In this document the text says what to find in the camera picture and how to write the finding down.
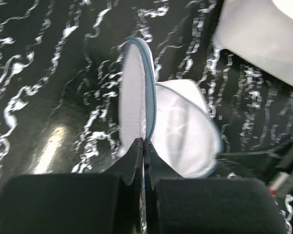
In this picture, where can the white plastic bin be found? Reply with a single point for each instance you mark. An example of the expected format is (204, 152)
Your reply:
(260, 32)

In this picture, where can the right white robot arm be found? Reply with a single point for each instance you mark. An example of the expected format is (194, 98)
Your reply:
(273, 166)

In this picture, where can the black marbled mat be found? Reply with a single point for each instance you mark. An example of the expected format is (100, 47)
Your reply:
(60, 73)

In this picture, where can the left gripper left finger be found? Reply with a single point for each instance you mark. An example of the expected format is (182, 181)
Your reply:
(92, 203)

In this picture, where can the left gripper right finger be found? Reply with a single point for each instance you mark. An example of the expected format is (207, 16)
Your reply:
(213, 205)

